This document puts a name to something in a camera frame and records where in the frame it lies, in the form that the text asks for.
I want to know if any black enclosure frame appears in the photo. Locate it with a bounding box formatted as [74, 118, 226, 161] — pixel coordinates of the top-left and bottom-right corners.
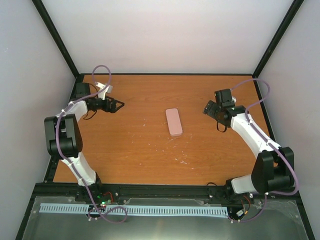
[16, 0, 315, 240]

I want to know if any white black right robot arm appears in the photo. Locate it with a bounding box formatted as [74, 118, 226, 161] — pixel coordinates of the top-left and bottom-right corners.
[203, 89, 297, 198]

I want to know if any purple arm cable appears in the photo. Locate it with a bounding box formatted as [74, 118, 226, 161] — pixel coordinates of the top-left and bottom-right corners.
[228, 78, 300, 224]
[54, 64, 128, 223]

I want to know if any pink glasses case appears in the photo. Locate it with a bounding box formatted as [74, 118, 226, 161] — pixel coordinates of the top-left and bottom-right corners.
[165, 108, 183, 137]

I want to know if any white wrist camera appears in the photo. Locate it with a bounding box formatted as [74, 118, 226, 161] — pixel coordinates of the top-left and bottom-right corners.
[94, 82, 113, 100]
[232, 96, 237, 106]

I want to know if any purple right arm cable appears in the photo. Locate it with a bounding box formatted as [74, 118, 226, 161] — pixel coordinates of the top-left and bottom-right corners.
[228, 78, 300, 224]

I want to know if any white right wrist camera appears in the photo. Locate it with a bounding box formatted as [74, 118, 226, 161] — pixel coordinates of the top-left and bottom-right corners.
[232, 96, 237, 106]

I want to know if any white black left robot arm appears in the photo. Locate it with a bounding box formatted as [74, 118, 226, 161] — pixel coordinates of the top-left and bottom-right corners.
[44, 82, 125, 202]

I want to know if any grey metal base plate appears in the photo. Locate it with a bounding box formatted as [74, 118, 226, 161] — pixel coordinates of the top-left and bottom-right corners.
[22, 197, 308, 240]

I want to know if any black aluminium mounting rail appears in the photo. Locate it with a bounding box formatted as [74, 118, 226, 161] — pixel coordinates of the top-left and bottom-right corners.
[33, 182, 300, 205]

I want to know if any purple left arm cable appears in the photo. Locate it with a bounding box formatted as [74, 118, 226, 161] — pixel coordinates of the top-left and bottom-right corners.
[54, 64, 128, 223]

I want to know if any light blue slotted cable duct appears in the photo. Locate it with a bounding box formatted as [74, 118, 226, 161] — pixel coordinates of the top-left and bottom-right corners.
[38, 203, 228, 218]

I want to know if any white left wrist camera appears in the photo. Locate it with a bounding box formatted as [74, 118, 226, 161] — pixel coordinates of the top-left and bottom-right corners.
[94, 82, 113, 100]

